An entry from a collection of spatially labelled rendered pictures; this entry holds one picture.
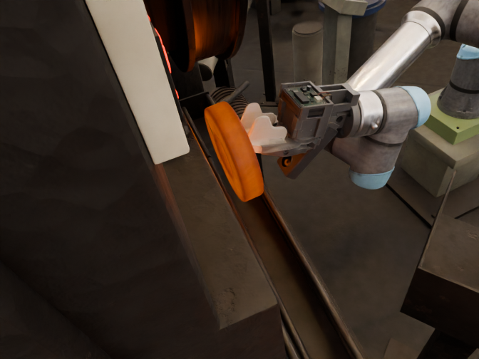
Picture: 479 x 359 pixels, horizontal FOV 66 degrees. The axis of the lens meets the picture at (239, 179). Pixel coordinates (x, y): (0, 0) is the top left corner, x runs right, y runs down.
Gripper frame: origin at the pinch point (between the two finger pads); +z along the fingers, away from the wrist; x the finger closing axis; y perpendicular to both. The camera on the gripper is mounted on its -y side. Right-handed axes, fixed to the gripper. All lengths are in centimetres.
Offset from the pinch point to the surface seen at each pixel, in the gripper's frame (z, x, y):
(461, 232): -37.5, 18.2, -12.6
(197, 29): 5.5, -1.1, 16.6
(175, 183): 10.8, 8.8, 2.2
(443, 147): -86, -22, -32
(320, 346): -6.3, 25.3, -19.4
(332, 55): -81, -85, -29
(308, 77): -67, -78, -35
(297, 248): -7.3, 13.1, -12.2
